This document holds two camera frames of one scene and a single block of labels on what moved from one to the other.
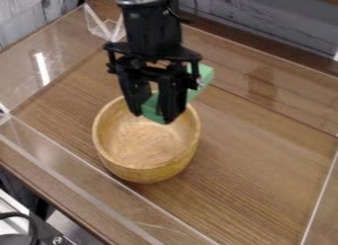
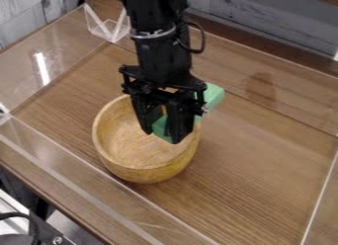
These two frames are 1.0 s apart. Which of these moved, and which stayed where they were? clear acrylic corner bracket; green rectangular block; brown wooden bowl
Moved: green rectangular block
Stayed: brown wooden bowl; clear acrylic corner bracket
